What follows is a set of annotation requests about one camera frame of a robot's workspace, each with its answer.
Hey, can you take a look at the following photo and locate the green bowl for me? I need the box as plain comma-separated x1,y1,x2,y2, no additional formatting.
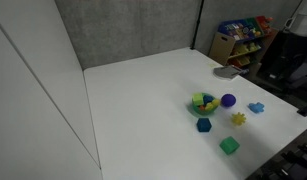
191,92,222,117

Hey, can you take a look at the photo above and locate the yellow spiky star toy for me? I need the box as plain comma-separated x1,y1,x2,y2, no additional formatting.
230,111,247,127

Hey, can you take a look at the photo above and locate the toy shelf with coloured bins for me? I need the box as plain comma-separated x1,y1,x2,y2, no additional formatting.
208,15,280,70

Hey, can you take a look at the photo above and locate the blue bear toy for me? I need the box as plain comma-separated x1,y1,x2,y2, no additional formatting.
247,101,266,115

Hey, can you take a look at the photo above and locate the light green block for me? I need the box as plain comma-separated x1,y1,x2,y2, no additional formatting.
191,93,205,106

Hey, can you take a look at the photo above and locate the dark blue block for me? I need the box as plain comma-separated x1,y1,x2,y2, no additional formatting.
195,117,213,133

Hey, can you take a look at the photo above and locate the grey metal mounting plate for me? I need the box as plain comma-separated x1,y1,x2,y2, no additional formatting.
212,64,243,82

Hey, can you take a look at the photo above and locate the purple spiky ball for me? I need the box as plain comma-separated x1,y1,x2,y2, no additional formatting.
220,93,237,109

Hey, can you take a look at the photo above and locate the black vertical pole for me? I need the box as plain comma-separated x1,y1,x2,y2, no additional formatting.
189,0,206,51

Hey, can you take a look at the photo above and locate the black table corner clamp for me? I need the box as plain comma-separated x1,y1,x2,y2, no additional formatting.
296,102,307,118

